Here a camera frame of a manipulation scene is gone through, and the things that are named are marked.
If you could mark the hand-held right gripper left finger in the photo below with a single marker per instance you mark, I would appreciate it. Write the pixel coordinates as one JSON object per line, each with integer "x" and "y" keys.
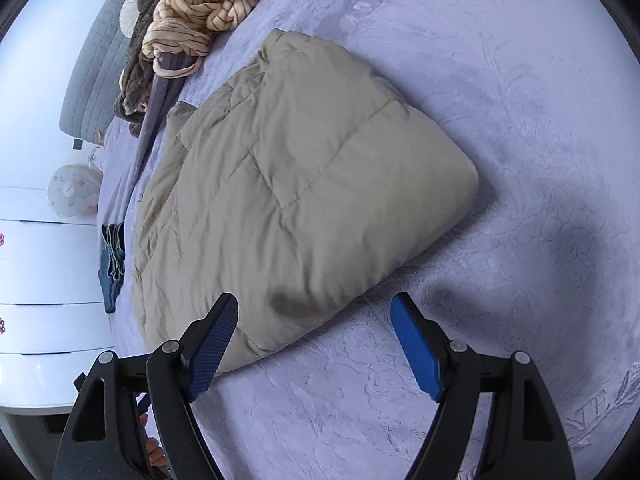
{"x": 212, "y": 347}

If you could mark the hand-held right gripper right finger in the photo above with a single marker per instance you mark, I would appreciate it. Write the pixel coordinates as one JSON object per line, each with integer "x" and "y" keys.
{"x": 417, "y": 347}

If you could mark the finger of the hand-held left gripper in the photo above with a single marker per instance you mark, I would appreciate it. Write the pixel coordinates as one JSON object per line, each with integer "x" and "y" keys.
{"x": 143, "y": 402}

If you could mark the beige puffer jacket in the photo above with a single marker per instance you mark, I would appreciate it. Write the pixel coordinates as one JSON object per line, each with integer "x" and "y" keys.
{"x": 300, "y": 185}

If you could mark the person's left hand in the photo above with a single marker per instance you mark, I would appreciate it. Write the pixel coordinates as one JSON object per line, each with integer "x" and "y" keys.
{"x": 154, "y": 452}

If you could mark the folded blue jeans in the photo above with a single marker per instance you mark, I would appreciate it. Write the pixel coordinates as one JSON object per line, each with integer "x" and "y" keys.
{"x": 111, "y": 270}

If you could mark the brown fleece garment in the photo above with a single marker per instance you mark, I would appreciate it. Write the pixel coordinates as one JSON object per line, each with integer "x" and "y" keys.
{"x": 135, "y": 75}

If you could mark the grey quilted headboard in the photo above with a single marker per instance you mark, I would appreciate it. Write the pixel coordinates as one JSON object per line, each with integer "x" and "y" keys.
{"x": 95, "y": 75}

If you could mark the cream striped garment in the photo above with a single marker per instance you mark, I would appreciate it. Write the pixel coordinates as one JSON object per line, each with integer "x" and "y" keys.
{"x": 210, "y": 5}

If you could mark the round white pillow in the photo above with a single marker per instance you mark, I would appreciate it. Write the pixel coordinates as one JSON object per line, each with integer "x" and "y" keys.
{"x": 131, "y": 12}

